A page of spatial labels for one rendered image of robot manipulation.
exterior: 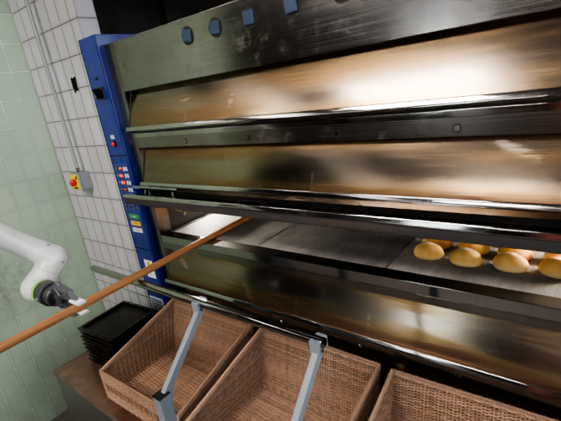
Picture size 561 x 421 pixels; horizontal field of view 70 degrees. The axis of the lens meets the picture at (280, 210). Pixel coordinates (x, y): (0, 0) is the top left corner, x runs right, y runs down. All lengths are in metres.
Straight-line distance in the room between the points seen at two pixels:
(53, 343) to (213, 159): 1.81
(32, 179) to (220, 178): 1.45
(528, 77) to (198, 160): 1.21
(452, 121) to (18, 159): 2.34
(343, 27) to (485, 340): 0.99
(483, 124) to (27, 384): 2.81
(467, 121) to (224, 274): 1.23
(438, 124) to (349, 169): 0.30
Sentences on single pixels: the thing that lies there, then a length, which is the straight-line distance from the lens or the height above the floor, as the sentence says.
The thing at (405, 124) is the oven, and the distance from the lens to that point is 1.19.
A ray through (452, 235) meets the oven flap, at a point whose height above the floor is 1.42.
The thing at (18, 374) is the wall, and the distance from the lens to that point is 3.04.
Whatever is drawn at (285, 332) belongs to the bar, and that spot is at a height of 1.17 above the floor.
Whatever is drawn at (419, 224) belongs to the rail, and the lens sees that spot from 1.09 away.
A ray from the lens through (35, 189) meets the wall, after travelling 2.82.
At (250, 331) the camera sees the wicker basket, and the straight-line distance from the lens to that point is 1.86.
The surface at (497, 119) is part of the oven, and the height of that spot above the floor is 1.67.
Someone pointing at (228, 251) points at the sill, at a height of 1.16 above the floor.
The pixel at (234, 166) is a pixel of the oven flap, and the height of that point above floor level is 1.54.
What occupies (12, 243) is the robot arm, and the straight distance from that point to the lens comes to 1.86.
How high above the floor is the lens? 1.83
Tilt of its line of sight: 17 degrees down
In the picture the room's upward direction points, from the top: 9 degrees counter-clockwise
